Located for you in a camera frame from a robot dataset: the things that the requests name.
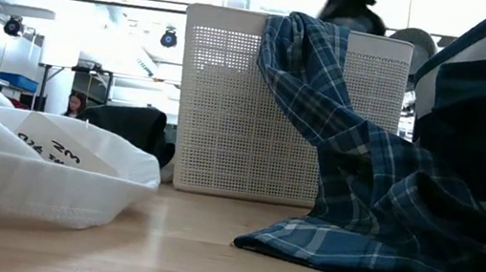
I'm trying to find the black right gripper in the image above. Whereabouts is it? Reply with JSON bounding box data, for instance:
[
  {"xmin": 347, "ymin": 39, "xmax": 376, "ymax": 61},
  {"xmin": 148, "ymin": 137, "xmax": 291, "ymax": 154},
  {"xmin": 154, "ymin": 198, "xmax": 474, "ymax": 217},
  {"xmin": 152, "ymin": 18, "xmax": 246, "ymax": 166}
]
[{"xmin": 315, "ymin": 0, "xmax": 395, "ymax": 37}]

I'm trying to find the blue plaid shirt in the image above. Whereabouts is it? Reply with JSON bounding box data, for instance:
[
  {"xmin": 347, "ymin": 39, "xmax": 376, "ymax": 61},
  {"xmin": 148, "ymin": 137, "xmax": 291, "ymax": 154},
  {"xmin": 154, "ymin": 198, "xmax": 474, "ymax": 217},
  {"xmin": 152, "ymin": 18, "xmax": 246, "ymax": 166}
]
[{"xmin": 224, "ymin": 6, "xmax": 486, "ymax": 272}]

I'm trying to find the white perforated plastic laundry basket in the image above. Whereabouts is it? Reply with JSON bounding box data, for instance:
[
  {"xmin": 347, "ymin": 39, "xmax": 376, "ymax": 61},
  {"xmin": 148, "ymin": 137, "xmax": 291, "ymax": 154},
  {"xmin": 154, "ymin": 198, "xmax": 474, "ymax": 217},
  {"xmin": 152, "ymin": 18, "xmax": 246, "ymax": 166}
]
[{"xmin": 159, "ymin": 0, "xmax": 417, "ymax": 222}]

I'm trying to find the person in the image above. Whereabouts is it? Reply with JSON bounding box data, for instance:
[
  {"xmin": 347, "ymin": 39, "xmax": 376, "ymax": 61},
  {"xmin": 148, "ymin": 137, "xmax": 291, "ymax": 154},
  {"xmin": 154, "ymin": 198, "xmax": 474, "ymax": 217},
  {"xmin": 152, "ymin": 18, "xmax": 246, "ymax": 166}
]
[{"xmin": 62, "ymin": 89, "xmax": 90, "ymax": 121}]

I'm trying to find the white paper label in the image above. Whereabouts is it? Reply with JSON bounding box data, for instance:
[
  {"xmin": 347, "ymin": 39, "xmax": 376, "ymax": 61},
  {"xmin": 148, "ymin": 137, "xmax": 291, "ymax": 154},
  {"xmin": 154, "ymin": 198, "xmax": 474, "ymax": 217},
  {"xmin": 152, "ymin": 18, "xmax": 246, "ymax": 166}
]
[{"xmin": 10, "ymin": 109, "xmax": 129, "ymax": 179}]

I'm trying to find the blue storage crate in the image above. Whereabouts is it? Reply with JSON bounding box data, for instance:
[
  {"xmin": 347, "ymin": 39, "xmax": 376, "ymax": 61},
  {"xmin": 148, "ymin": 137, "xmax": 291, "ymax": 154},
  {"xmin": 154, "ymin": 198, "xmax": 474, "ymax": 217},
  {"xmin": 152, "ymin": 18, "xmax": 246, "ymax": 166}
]
[{"xmin": 0, "ymin": 70, "xmax": 40, "ymax": 94}]

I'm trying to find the black ceiling camera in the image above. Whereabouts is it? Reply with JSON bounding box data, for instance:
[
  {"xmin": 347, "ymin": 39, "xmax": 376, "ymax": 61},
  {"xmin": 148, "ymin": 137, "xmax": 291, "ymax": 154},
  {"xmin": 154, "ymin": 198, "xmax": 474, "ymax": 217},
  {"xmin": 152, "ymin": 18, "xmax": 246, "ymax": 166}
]
[
  {"xmin": 158, "ymin": 27, "xmax": 180, "ymax": 50},
  {"xmin": 0, "ymin": 12, "xmax": 26, "ymax": 39}
]

